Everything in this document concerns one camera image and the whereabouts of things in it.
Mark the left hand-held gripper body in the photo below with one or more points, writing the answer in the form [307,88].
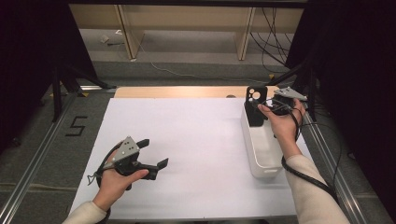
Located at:
[126,151]

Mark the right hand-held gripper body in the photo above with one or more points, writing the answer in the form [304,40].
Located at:
[285,102]

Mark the black phone case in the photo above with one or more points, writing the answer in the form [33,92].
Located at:
[253,116]

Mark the white plastic bin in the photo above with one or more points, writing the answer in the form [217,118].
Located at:
[264,152]

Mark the person's right hand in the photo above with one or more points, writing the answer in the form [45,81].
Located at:
[285,127]

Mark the person's left hand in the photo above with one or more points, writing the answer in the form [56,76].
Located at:
[113,186]

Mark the grey table grommet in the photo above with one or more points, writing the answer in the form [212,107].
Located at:
[231,96]

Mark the black metal stand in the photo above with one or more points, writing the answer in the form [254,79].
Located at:
[312,81]
[56,93]

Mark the white table cover sheet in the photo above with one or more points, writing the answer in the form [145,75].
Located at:
[202,140]

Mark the dark curtain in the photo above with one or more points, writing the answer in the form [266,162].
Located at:
[358,77]
[28,62]

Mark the light wooden shelf unit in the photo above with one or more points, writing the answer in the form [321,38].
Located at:
[132,37]

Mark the small white floor scrap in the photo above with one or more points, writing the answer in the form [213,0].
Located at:
[104,39]

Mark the aluminium floor rail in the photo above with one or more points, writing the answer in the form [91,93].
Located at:
[31,165]
[342,186]

